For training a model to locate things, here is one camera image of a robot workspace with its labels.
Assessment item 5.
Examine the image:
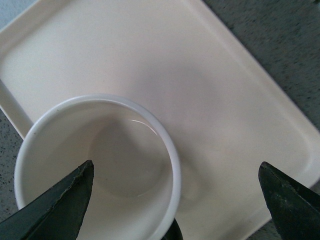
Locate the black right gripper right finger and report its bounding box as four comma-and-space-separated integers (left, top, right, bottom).
258, 161, 320, 240

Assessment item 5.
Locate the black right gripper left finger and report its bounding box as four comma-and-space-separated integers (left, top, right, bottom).
0, 160, 94, 240

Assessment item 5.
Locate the white smiley mug black handle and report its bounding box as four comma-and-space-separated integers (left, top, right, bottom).
14, 94, 182, 240

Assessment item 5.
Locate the pink rectangular plastic tray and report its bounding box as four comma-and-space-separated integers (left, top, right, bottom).
0, 0, 320, 240

